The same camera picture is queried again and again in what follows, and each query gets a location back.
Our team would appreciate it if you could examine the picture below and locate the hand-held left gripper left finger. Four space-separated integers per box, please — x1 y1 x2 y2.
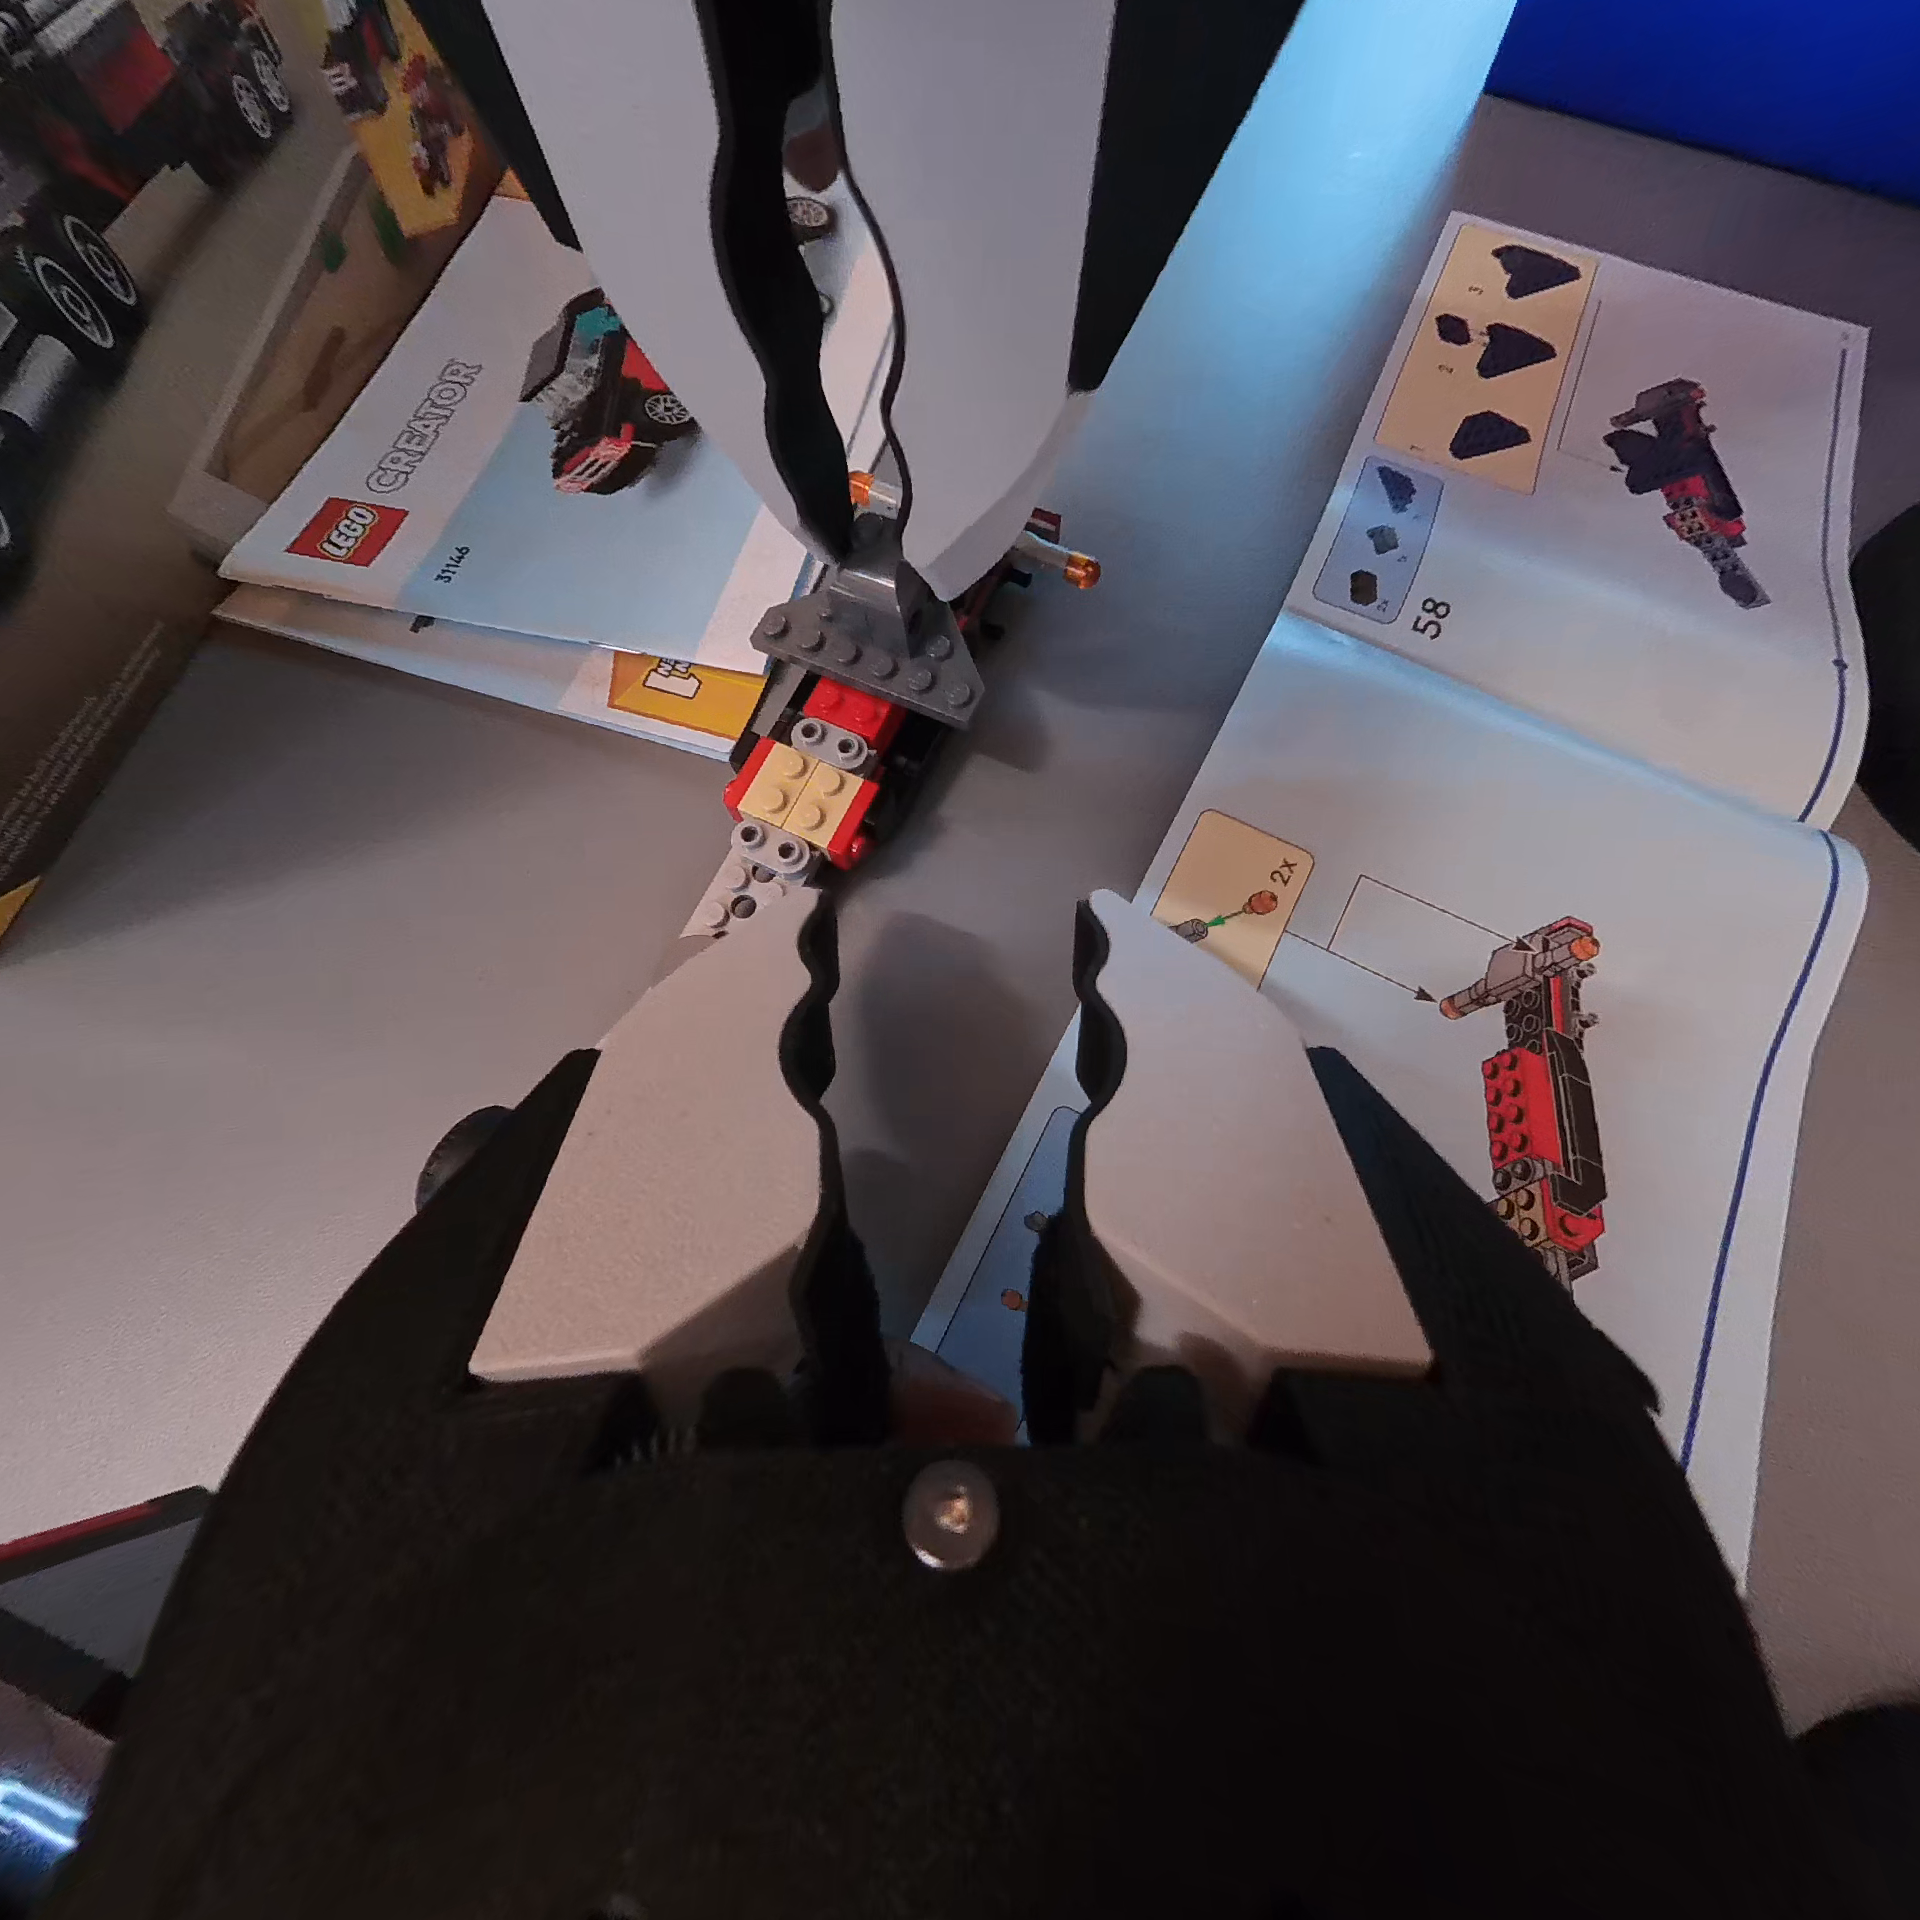
466 891 894 1451

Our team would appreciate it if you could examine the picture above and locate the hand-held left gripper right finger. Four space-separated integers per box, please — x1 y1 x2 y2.
1024 888 1440 1449

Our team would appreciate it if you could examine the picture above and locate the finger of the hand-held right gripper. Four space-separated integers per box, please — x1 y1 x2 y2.
827 0 1121 599
485 0 863 558

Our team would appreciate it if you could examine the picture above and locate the red and black lego model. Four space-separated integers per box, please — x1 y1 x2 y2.
682 467 1108 944

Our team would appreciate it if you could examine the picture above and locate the dark grey lego wedge plate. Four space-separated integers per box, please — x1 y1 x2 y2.
749 551 991 731

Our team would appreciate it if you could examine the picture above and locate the black lego tyre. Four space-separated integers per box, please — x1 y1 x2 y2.
419 1101 519 1201

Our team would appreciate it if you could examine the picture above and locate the closed lego instruction booklet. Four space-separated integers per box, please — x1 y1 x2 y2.
216 185 901 648

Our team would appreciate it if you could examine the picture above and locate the open lego instruction booklet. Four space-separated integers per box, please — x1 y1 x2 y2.
905 210 1874 1592

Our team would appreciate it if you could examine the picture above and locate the lego set cardboard box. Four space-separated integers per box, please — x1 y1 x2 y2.
0 0 519 939

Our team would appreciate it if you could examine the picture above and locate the instruction booklet with yellow panel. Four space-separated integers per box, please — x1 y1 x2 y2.
210 576 773 759

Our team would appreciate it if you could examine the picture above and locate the blue board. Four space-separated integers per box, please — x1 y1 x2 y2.
1476 0 1920 203

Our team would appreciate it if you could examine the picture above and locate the black red-edged box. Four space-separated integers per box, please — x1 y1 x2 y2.
0 1484 212 1690

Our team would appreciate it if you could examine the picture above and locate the dark cloth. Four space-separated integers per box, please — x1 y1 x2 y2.
1847 501 1920 827

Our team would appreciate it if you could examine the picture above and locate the person's leg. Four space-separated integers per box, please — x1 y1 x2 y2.
1783 1710 1920 1920

